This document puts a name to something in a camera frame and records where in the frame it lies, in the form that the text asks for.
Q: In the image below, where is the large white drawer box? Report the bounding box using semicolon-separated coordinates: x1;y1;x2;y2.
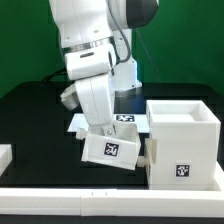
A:
146;100;221;190

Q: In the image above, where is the paper sheet with fiducial markers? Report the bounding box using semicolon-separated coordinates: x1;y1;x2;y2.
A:
68;113;149;133

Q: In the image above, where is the white front fence bar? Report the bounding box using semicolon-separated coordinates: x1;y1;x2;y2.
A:
0;188;224;218

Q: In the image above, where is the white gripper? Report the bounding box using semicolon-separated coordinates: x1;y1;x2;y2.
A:
75;75;116;136

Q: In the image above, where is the black cable bundle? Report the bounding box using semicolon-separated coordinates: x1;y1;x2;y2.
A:
42;67;68;83

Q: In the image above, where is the small white drawer with knob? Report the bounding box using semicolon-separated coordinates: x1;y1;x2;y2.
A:
76;121;141;170

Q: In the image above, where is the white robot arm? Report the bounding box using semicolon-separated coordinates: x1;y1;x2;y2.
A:
49;0;159;136

